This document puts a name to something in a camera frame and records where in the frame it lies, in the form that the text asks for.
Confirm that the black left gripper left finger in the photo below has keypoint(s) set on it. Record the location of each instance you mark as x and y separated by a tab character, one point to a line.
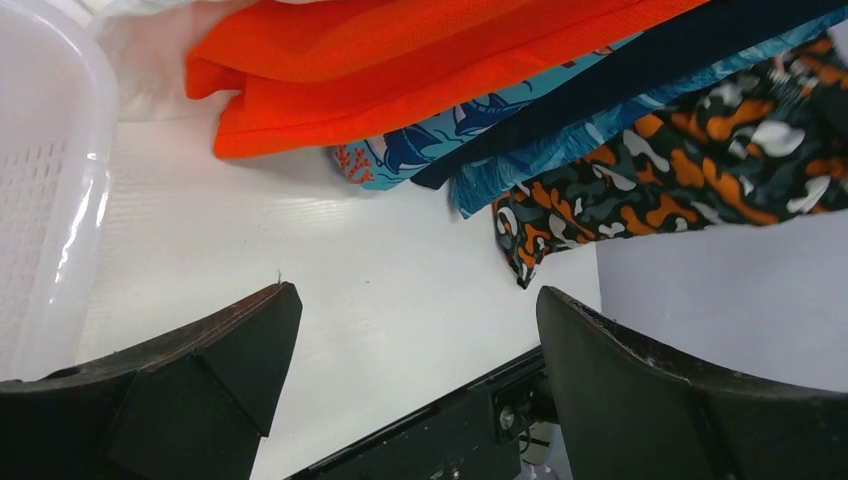
193	403

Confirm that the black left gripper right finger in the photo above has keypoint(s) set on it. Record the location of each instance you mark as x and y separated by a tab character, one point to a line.
632	407

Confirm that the camouflage orange black shorts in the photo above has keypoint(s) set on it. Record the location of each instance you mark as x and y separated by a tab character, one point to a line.
761	147

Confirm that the blue leaf print shorts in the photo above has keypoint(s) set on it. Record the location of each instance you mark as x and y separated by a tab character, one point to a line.
477	184

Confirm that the teal shark print shorts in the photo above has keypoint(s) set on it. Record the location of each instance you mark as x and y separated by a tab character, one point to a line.
382	162

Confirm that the orange mesh shorts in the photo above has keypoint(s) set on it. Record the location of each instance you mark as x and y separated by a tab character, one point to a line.
334	72

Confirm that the navy blue shorts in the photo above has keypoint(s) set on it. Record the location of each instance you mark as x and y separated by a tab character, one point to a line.
662	54

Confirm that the white plastic basket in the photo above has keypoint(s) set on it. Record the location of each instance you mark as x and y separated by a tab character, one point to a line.
59	105

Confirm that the white garment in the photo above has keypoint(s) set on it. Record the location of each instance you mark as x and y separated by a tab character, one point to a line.
147	43

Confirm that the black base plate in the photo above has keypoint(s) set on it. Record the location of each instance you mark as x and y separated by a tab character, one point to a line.
499	426

